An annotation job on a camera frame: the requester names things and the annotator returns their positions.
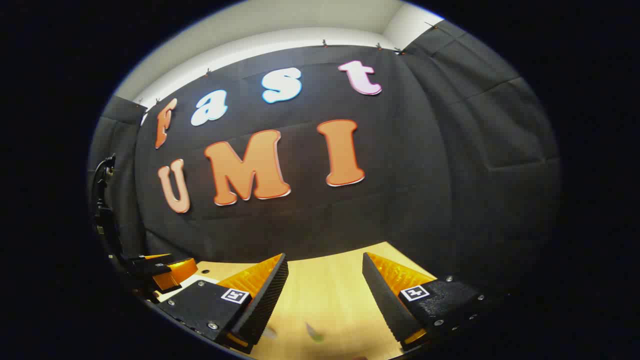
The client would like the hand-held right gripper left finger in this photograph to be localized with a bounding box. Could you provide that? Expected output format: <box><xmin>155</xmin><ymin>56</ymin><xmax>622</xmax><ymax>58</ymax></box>
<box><xmin>157</xmin><ymin>253</ymin><xmax>290</xmax><ymax>355</ymax></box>

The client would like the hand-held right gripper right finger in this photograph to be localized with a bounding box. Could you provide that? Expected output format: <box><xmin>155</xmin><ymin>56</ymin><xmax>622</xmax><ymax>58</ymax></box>
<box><xmin>362</xmin><ymin>252</ymin><xmax>496</xmax><ymax>352</ymax></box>

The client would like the black backdrop cloth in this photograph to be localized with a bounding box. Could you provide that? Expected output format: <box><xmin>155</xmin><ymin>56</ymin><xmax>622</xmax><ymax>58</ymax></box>
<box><xmin>87</xmin><ymin>20</ymin><xmax>562</xmax><ymax>301</ymax></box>

